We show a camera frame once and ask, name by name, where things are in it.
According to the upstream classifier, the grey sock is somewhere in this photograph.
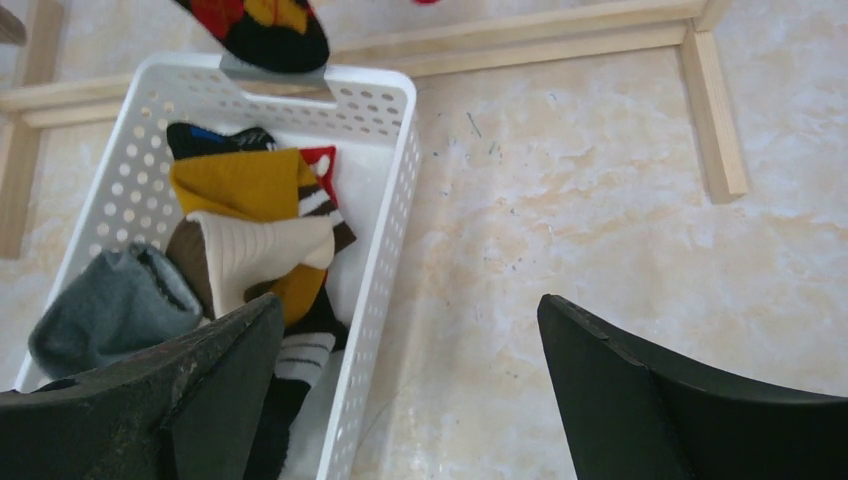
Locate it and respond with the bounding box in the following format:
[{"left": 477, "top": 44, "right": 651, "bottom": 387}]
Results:
[{"left": 29, "top": 243, "right": 203, "bottom": 379}]

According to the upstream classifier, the white plastic basket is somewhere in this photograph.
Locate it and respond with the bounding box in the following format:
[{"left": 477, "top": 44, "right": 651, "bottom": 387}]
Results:
[{"left": 11, "top": 51, "right": 423, "bottom": 480}]

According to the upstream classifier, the black blue sock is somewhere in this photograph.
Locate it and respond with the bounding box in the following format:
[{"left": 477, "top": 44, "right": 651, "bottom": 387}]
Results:
[{"left": 166, "top": 122, "right": 348, "bottom": 479}]

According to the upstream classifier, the beige brown sock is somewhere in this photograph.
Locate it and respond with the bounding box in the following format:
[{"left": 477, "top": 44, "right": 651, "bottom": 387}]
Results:
[{"left": 166, "top": 211, "right": 335, "bottom": 326}]

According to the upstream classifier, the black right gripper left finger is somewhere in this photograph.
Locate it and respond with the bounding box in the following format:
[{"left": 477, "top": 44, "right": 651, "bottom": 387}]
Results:
[{"left": 1, "top": 294, "right": 284, "bottom": 479}]

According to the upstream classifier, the mustard striped sock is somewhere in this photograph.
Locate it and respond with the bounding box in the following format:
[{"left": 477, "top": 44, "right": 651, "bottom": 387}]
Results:
[{"left": 168, "top": 146, "right": 359, "bottom": 329}]

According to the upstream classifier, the wooden rack frame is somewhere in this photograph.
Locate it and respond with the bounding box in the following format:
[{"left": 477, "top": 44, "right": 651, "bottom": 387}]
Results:
[{"left": 1, "top": 1, "right": 749, "bottom": 259}]

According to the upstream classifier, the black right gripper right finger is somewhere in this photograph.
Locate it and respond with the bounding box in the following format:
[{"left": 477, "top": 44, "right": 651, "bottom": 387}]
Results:
[{"left": 537, "top": 294, "right": 847, "bottom": 479}]

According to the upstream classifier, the argyle red yellow sock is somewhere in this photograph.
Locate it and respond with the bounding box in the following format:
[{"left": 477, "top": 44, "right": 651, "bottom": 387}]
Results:
[{"left": 177, "top": 0, "right": 330, "bottom": 74}]

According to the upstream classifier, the red character sock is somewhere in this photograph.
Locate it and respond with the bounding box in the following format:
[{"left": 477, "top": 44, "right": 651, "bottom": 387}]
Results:
[{"left": 300, "top": 146, "right": 338, "bottom": 206}]

